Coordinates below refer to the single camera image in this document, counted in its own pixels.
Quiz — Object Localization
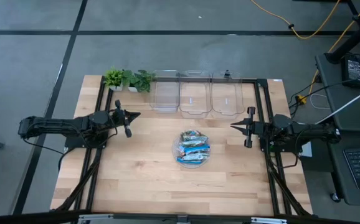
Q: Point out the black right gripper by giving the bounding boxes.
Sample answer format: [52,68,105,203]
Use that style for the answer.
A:
[230,106,263,149]

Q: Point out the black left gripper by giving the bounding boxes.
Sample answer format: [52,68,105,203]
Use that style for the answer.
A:
[111,99,141,138]

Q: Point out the green granola bar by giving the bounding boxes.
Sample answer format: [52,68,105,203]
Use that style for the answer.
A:
[180,130,201,141]
[184,136,209,146]

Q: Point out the clear plastic bin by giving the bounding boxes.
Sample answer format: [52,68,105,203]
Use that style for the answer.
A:
[178,70,212,119]
[210,70,246,121]
[149,70,181,113]

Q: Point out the broad-leaf green plant white pot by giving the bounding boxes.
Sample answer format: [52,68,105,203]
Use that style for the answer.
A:
[122,69,156,93]

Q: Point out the spiky green plant white pot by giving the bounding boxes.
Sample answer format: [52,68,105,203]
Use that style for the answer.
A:
[104,67,125,92]

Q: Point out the white paper sheet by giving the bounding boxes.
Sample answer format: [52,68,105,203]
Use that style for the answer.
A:
[300,141,313,158]

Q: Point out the silver metal bar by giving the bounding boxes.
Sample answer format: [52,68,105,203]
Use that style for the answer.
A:
[315,82,360,125]

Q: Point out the dark grey side table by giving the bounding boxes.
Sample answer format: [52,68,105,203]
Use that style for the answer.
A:
[315,52,360,208]

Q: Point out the black power adapter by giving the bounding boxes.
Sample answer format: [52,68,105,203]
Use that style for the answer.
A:
[341,54,360,89]

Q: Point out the black desk stand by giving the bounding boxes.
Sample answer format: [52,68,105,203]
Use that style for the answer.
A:
[324,0,360,65]

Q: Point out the black aluminium table frame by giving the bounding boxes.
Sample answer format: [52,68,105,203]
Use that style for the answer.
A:
[0,77,360,224]

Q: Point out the yellow extension cable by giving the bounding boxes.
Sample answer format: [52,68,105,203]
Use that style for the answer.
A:
[295,0,360,105]
[250,0,341,40]

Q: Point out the thin white cable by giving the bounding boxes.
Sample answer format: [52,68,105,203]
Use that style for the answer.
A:
[310,93,332,110]

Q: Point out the silver aluminium bracket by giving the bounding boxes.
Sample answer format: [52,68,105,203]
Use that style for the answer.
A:
[78,213,115,224]
[250,217,288,224]

